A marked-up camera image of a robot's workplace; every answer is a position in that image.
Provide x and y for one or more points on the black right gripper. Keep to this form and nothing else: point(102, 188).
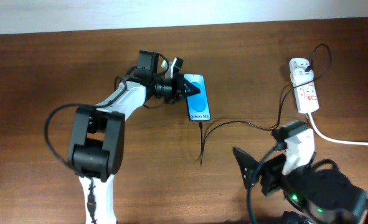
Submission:
point(275, 170)

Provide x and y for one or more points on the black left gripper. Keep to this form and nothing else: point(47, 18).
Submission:
point(180, 91)

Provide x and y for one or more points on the blue Samsung Galaxy smartphone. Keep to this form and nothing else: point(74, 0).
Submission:
point(198, 105)

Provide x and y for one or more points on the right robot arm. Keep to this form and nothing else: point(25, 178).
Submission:
point(319, 190)

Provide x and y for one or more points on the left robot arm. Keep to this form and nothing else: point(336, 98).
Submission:
point(98, 136)

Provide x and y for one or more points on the white USB charger adapter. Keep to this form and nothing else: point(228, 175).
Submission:
point(299, 76)

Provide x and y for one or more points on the white power strip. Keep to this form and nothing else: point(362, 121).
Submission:
point(305, 94)

